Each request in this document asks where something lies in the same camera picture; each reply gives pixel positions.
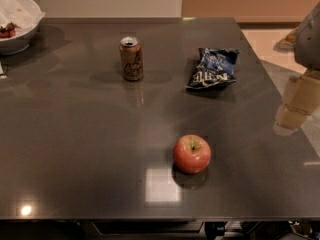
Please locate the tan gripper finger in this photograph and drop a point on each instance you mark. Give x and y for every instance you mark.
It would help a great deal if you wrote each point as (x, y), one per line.
(301, 97)

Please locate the blue chip bag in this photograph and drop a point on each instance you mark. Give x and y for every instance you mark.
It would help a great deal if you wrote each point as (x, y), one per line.
(215, 68)

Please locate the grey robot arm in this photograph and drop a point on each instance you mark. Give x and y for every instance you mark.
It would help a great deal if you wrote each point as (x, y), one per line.
(307, 46)

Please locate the red apple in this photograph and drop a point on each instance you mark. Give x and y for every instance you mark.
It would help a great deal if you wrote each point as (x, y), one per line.
(191, 154)

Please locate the brown soda can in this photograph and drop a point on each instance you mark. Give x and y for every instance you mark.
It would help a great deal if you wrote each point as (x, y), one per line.
(131, 58)

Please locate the white bowl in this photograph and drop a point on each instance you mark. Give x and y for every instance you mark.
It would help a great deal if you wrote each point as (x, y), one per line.
(19, 42)

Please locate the red strawberries in bowl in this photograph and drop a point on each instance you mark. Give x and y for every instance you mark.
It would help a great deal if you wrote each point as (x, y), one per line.
(9, 30)

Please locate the white napkin in bowl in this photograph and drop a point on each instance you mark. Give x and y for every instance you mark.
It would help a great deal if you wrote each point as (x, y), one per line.
(24, 13)

